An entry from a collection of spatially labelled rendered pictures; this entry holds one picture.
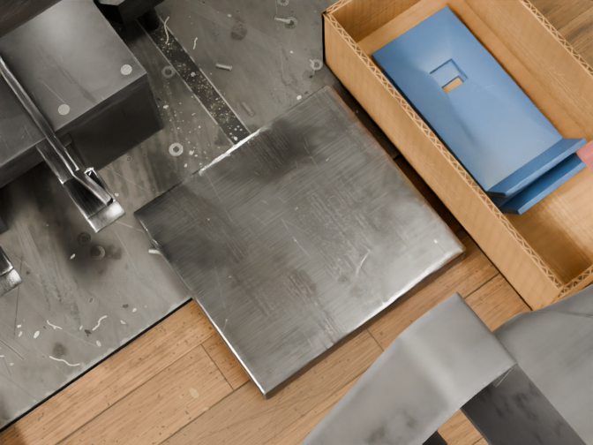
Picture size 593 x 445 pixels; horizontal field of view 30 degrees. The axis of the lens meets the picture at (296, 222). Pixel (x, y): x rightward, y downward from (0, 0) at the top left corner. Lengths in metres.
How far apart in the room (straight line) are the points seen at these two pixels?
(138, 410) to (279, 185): 0.18
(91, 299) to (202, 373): 0.10
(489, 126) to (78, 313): 0.32
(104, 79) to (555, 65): 0.31
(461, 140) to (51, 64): 0.29
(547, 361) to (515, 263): 0.39
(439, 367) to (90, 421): 0.45
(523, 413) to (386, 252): 0.40
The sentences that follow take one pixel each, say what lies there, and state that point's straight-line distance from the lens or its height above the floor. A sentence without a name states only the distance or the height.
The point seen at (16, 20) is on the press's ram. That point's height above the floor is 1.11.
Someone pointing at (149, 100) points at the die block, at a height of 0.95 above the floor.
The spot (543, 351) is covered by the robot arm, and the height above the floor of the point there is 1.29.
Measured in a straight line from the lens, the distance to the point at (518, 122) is 0.81.
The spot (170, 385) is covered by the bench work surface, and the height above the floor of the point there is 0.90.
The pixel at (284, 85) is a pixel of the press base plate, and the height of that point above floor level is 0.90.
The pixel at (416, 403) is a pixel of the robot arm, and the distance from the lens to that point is 0.35.
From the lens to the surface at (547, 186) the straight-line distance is 0.77.
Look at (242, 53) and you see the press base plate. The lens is 0.85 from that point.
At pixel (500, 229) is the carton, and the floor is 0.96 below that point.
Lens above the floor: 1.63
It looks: 69 degrees down
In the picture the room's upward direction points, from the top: 6 degrees counter-clockwise
